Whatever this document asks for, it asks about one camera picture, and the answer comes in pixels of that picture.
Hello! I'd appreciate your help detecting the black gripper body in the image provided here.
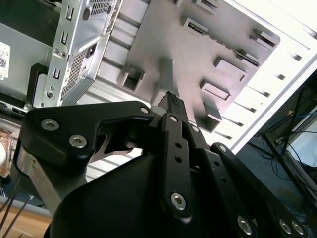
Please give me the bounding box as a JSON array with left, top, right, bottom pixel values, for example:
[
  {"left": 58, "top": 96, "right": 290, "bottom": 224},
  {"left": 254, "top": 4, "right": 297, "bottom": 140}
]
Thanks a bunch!
[{"left": 51, "top": 155, "right": 238, "bottom": 238}]

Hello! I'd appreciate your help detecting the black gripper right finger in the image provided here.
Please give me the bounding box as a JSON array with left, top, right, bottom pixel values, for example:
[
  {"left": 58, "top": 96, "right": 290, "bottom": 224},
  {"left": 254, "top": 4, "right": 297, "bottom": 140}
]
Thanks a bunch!
[{"left": 174, "top": 95, "right": 310, "bottom": 238}]

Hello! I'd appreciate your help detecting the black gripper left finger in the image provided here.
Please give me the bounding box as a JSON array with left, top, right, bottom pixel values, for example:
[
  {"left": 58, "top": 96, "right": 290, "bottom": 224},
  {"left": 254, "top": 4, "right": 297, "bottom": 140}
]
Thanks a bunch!
[{"left": 19, "top": 92, "right": 194, "bottom": 218}]

